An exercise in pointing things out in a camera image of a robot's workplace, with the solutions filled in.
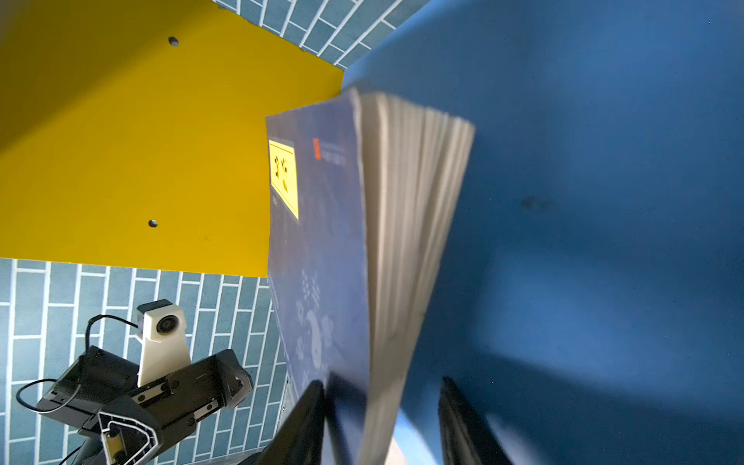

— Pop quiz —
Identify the yellow pink blue bookshelf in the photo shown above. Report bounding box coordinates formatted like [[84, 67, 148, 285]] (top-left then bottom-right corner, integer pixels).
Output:
[[0, 0, 744, 465]]

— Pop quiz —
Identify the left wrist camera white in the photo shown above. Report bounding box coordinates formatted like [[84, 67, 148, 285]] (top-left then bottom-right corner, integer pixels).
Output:
[[137, 300, 192, 387]]

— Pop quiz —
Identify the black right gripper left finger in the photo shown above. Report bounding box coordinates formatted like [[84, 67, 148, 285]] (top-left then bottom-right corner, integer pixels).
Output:
[[256, 380, 326, 465]]

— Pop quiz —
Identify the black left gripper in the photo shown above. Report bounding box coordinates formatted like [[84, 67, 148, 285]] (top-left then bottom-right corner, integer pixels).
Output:
[[36, 346, 253, 465]]

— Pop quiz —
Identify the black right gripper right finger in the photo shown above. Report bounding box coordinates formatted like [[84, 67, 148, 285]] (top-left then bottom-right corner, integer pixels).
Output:
[[438, 377, 513, 465]]

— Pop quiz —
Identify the blue book yellow label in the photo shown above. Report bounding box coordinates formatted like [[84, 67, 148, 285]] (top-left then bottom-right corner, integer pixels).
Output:
[[265, 89, 476, 464]]

